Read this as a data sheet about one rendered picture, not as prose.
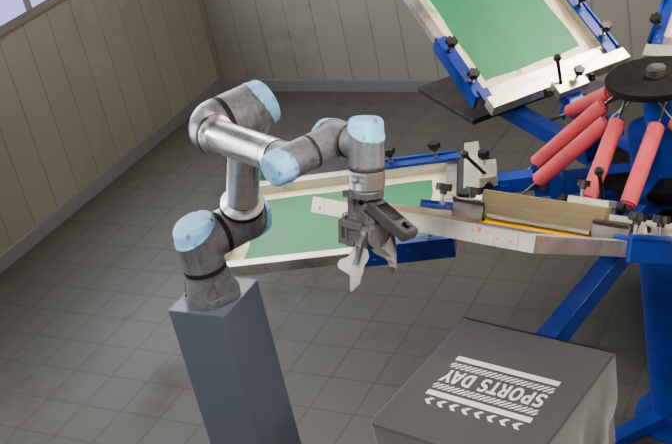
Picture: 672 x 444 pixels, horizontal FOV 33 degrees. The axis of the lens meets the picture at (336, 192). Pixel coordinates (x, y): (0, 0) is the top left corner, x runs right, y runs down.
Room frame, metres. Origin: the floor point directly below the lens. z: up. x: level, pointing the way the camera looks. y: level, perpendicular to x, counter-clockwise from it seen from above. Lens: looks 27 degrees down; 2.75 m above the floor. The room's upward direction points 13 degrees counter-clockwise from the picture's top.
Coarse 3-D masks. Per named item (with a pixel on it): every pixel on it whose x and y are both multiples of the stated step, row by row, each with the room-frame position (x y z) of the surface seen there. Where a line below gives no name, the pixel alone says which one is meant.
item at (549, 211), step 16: (496, 192) 2.66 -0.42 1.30; (496, 208) 2.64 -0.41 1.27; (512, 208) 2.61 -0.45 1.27; (528, 208) 2.58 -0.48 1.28; (544, 208) 2.56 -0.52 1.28; (560, 208) 2.53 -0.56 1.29; (576, 208) 2.50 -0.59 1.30; (592, 208) 2.47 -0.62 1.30; (608, 208) 2.47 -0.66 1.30; (560, 224) 2.51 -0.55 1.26; (576, 224) 2.48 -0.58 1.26; (592, 224) 2.45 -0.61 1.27
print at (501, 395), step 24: (456, 360) 2.45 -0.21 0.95; (480, 360) 2.43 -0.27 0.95; (456, 384) 2.35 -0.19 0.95; (480, 384) 2.33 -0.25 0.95; (504, 384) 2.31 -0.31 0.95; (528, 384) 2.29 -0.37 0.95; (552, 384) 2.27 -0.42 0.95; (456, 408) 2.26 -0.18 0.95; (480, 408) 2.24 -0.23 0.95; (504, 408) 2.22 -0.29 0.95; (528, 408) 2.20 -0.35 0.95
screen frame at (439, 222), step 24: (336, 216) 2.30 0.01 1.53; (408, 216) 2.19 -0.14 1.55; (432, 216) 2.18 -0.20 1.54; (456, 216) 2.72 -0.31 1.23; (480, 240) 2.05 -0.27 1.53; (504, 240) 2.02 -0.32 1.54; (528, 240) 1.98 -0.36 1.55; (552, 240) 2.03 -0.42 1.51; (576, 240) 2.10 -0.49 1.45; (600, 240) 2.18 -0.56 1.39; (624, 240) 2.30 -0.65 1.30
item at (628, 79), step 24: (624, 72) 3.21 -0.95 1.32; (648, 72) 3.13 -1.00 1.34; (624, 96) 3.05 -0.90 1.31; (648, 96) 3.00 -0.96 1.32; (648, 120) 3.12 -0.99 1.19; (648, 264) 3.09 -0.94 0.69; (648, 288) 3.10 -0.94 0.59; (648, 312) 3.11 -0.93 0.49; (648, 336) 3.12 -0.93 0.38; (648, 360) 3.14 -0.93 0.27; (648, 408) 3.19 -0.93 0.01
